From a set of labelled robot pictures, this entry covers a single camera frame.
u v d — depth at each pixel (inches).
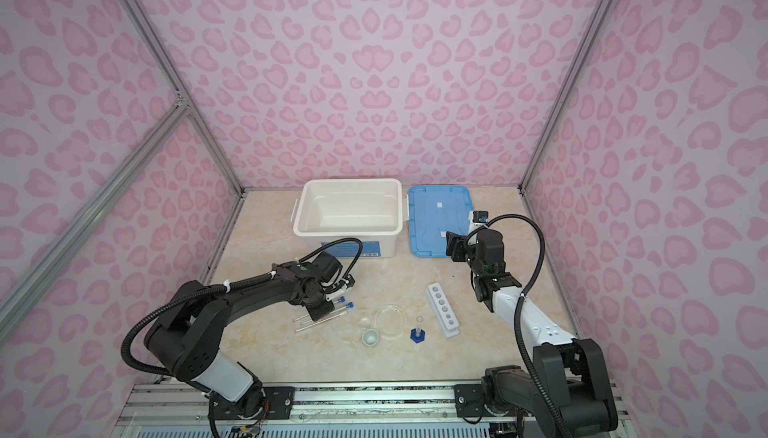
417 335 32.9
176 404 29.5
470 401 29.0
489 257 25.9
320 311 31.2
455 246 30.5
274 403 28.9
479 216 29.3
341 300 35.4
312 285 26.3
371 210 42.8
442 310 33.0
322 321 33.3
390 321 33.4
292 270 26.0
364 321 33.9
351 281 32.6
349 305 34.8
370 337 32.3
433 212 44.8
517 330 18.3
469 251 29.4
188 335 17.5
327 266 29.1
